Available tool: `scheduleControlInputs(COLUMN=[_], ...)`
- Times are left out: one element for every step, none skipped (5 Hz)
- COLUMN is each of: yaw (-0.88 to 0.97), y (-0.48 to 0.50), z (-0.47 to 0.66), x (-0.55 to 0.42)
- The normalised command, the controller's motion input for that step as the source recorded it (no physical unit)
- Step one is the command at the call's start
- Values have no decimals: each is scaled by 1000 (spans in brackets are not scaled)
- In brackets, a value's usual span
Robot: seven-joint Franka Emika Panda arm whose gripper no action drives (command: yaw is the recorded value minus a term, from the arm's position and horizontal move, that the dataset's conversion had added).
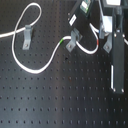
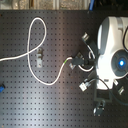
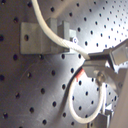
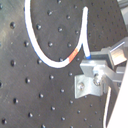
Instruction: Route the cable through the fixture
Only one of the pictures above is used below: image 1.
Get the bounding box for white block on mount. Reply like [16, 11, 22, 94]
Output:
[99, 16, 112, 39]

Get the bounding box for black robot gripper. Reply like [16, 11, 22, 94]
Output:
[67, 0, 96, 27]

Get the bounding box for middle grey cable clip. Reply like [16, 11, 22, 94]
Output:
[66, 28, 82, 52]

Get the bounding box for left grey cable clip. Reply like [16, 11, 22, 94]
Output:
[22, 25, 33, 50]

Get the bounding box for black rectangular post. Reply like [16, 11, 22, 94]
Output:
[111, 32, 125, 94]

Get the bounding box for right grey cable clip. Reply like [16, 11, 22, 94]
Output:
[103, 34, 113, 53]

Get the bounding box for white cable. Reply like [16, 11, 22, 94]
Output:
[0, 2, 102, 75]

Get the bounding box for grey cable clip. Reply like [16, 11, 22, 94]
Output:
[66, 28, 82, 52]
[103, 34, 113, 53]
[22, 25, 33, 50]

